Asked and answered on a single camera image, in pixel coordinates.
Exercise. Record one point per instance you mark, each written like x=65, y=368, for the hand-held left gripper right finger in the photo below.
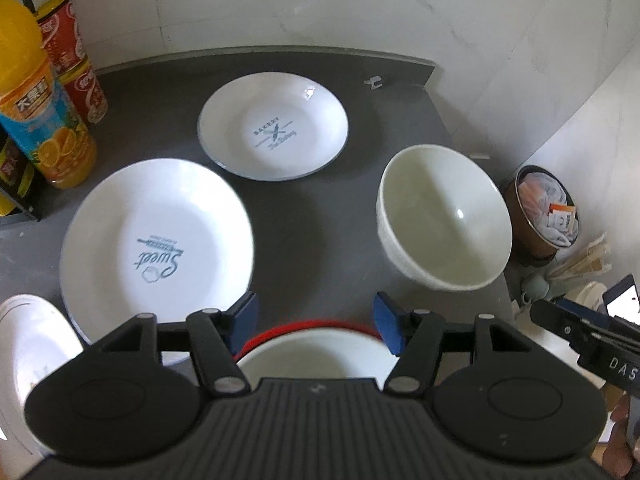
x=387, y=317

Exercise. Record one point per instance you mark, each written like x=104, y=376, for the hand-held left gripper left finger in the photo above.
x=245, y=312

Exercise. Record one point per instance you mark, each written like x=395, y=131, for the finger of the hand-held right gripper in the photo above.
x=560, y=321

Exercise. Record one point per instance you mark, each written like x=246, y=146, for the red-rimmed white bowl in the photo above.
x=310, y=347

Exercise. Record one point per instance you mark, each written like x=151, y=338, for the large white printed plate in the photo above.
x=157, y=255

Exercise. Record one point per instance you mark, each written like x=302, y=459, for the white ceramic bowl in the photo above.
x=445, y=220

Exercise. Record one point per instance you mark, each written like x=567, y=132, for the small white printed plate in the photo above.
x=272, y=127

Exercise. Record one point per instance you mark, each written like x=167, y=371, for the person's right hand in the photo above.
x=625, y=435

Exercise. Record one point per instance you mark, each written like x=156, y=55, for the pale green jug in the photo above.
x=534, y=290

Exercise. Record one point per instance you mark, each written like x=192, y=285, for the brown trash bin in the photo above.
x=542, y=210

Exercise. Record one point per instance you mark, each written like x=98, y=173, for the plain white plate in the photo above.
x=30, y=355

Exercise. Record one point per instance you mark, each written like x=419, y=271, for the small white clip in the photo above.
x=373, y=82

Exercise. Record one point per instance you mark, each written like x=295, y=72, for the red drink can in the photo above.
x=87, y=92
x=62, y=35

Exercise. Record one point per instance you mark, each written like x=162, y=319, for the dark sauce bottle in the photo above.
x=12, y=170

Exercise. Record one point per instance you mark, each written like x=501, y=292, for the orange juice bottle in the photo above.
x=45, y=110

